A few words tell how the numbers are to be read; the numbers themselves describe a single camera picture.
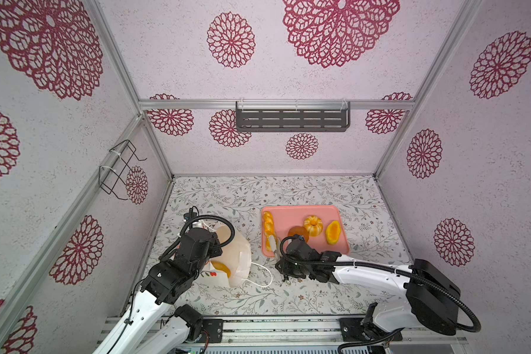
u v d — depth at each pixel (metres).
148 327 0.42
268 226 0.97
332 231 0.95
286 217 1.04
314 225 0.97
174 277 0.47
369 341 0.60
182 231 0.50
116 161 0.77
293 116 0.94
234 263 0.85
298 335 0.73
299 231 0.95
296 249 0.64
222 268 0.80
